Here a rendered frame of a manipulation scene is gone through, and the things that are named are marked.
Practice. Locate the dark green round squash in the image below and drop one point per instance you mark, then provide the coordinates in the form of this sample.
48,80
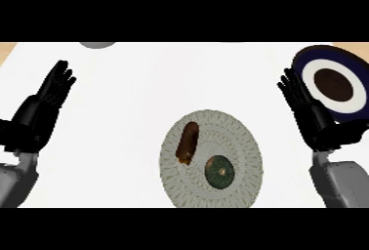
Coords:
221,172

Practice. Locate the round grey woven placemat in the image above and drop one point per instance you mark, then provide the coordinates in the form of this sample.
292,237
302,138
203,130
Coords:
212,159

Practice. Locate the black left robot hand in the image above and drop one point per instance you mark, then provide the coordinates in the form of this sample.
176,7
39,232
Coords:
35,114

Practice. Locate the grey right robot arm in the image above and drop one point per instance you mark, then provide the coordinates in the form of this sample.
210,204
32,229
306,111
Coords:
342,182

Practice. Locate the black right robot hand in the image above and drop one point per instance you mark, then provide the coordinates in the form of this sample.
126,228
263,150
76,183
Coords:
318,118

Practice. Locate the long brown vegetable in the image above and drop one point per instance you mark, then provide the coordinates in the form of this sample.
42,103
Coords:
188,143

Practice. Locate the round grey object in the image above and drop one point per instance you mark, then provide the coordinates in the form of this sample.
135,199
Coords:
98,44

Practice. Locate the navy and white plate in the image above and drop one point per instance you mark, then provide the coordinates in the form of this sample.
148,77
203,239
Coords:
337,85

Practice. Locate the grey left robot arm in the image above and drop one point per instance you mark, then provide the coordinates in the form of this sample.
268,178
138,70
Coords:
17,182

